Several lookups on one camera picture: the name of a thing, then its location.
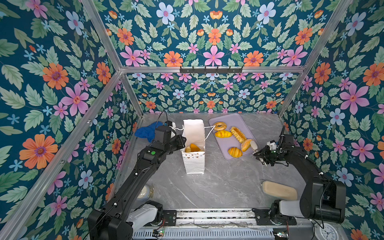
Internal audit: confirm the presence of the round fake bun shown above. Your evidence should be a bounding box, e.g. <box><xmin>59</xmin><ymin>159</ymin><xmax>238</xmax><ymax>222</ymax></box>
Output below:
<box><xmin>241</xmin><ymin>139</ymin><xmax>253</xmax><ymax>152</ymax></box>

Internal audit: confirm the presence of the orange oval fake bread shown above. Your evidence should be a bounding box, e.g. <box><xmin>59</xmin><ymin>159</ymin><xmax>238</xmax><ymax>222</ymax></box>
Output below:
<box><xmin>190</xmin><ymin>144</ymin><xmax>201</xmax><ymax>152</ymax></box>

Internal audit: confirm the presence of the twisted fake bread stick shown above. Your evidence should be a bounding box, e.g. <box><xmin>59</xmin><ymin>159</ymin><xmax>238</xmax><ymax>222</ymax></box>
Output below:
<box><xmin>231</xmin><ymin>127</ymin><xmax>247</xmax><ymax>143</ymax></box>

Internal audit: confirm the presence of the white paper gift bag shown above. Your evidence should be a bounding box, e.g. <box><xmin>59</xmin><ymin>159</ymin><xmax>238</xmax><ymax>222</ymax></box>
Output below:
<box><xmin>176</xmin><ymin>119</ymin><xmax>214</xmax><ymax>175</ymax></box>

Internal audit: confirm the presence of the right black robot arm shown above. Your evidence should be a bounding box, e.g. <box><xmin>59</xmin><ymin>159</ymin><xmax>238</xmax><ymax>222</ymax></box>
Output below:
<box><xmin>251</xmin><ymin>132</ymin><xmax>346</xmax><ymax>225</ymax></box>

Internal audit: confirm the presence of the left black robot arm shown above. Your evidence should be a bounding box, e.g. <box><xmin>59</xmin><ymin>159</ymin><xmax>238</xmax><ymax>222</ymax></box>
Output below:
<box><xmin>88</xmin><ymin>126</ymin><xmax>187</xmax><ymax>240</ymax></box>

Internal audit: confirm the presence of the small striped fake bun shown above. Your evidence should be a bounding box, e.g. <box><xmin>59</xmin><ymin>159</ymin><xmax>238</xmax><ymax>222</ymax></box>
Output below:
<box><xmin>228</xmin><ymin>147</ymin><xmax>243</xmax><ymax>158</ymax></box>

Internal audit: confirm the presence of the small yellow fake bread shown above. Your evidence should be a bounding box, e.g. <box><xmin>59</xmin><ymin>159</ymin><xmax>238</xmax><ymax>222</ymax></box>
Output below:
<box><xmin>215</xmin><ymin>130</ymin><xmax>232</xmax><ymax>138</ymax></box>

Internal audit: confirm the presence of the blue cap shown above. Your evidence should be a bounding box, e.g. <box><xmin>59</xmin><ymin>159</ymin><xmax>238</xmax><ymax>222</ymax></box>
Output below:
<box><xmin>135</xmin><ymin>122</ymin><xmax>164</xmax><ymax>143</ymax></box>

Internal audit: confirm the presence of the beige oval sponge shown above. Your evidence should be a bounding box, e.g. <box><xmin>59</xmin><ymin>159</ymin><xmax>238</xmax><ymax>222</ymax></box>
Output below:
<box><xmin>262</xmin><ymin>181</ymin><xmax>298</xmax><ymax>201</ymax></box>

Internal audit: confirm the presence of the small gold alarm clock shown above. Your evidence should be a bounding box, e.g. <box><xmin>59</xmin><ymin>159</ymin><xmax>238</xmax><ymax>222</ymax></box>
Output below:
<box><xmin>137</xmin><ymin>184</ymin><xmax>154</xmax><ymax>202</ymax></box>

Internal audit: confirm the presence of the white analog clock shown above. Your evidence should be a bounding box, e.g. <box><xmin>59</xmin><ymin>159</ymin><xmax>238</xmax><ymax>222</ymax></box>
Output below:
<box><xmin>315</xmin><ymin>223</ymin><xmax>340</xmax><ymax>240</ymax></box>

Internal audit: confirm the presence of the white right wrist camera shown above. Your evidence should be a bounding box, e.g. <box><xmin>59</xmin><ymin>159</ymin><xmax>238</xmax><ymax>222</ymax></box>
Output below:
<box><xmin>267</xmin><ymin>140</ymin><xmax>278</xmax><ymax>152</ymax></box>

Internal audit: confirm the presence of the fake bagel ring bread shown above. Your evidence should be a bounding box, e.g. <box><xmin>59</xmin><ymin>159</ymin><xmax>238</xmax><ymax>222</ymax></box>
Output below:
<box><xmin>214</xmin><ymin>122</ymin><xmax>227</xmax><ymax>132</ymax></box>

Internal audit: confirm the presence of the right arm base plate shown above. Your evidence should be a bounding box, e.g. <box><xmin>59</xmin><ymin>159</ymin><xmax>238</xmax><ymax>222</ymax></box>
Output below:
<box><xmin>252</xmin><ymin>208</ymin><xmax>297</xmax><ymax>226</ymax></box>

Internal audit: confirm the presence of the black hook rail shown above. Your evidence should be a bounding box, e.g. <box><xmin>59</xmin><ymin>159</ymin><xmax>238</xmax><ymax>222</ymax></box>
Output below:
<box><xmin>179</xmin><ymin>66</ymin><xmax>243</xmax><ymax>75</ymax></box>

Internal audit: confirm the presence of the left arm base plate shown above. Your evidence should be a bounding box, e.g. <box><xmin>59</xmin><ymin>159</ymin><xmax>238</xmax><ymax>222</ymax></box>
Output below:
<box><xmin>161</xmin><ymin>210</ymin><xmax>178</xmax><ymax>227</ymax></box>

